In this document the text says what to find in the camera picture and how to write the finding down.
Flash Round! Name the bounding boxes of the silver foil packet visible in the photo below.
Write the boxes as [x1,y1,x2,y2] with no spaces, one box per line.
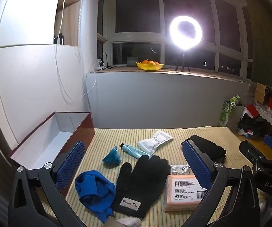
[170,164,191,176]

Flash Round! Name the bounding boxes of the white cable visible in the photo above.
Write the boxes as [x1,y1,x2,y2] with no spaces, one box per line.
[54,0,97,104]

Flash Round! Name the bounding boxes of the pile of red black clothes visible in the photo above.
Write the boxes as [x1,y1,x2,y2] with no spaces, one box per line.
[237,104,269,138]

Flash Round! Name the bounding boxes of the yellow striped table mat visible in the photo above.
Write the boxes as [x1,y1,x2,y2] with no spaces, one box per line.
[38,126,264,227]

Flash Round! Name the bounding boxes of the plant pot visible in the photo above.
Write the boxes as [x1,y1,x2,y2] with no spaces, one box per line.
[127,56,139,67]

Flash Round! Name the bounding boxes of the red-brown storage box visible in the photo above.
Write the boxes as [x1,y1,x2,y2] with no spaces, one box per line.
[8,111,96,197]

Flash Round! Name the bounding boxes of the blue cloth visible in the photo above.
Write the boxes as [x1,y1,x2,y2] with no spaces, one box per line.
[75,170,116,224]

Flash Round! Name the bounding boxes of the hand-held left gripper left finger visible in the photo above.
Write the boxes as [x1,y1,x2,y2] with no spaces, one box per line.
[8,140,86,227]

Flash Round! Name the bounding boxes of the wooden wall shelf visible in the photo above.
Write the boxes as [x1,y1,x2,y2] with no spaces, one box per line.
[53,0,82,46]

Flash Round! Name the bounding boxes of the white window frame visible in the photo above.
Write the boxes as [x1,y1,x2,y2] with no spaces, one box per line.
[97,0,254,81]

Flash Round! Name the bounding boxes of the ring light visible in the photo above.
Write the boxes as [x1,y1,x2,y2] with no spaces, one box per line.
[170,15,203,50]

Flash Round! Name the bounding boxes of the green tissue pack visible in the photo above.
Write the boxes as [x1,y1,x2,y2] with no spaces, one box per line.
[219,95,241,127]

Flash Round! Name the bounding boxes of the pink cloth packet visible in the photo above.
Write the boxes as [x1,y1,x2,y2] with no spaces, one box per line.
[164,174,208,212]

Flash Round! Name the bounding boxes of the light blue cream tube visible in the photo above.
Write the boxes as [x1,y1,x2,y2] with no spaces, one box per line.
[120,142,152,160]

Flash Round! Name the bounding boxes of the black bottles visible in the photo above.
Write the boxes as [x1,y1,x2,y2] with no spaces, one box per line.
[54,33,66,45]

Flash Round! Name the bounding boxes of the white plastic packet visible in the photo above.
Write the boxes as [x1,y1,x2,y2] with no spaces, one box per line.
[136,130,174,156]

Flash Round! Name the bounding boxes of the black fabric pouch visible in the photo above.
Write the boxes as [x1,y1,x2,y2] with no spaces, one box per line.
[181,135,227,163]

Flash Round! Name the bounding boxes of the wooden windowsill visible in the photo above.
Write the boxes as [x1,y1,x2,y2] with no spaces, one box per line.
[95,65,250,83]

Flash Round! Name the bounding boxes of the brown cardboard box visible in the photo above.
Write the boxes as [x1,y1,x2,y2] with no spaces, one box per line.
[254,83,267,104]

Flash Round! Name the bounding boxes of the black knit glove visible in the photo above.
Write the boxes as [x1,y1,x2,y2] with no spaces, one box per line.
[112,155,171,219]

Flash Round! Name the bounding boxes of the yellow fruit bowl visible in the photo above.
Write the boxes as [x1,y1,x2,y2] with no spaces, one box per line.
[136,62,164,71]

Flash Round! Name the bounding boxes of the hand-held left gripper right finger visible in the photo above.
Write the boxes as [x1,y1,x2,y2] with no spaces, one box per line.
[182,139,261,227]

